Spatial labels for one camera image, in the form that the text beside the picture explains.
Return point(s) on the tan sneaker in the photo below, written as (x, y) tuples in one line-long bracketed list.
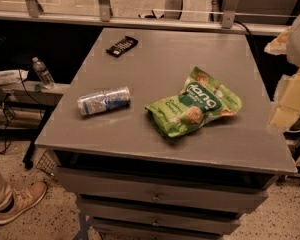
[(23, 200)]

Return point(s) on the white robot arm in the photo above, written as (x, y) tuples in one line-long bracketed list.
[(293, 43)]

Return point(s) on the white wipes pack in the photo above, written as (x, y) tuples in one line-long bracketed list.
[(12, 76)]

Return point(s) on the black snack bar wrapper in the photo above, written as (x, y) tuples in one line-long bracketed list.
[(121, 47)]

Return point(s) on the silver blue drink can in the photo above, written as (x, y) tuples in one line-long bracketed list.
[(104, 100)]

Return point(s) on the wire mesh basket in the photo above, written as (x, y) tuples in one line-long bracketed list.
[(46, 164)]

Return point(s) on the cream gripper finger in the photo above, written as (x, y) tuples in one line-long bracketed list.
[(286, 105), (278, 46)]

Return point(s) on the metal window rail frame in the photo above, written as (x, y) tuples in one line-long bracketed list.
[(188, 15)]

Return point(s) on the grey drawer cabinet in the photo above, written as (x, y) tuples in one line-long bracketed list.
[(132, 181)]

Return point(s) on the low side bench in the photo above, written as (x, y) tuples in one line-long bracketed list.
[(24, 95)]

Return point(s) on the clear plastic water bottle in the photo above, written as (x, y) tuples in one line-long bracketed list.
[(43, 73)]

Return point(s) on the green rice chip bag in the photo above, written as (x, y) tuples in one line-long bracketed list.
[(202, 99)]

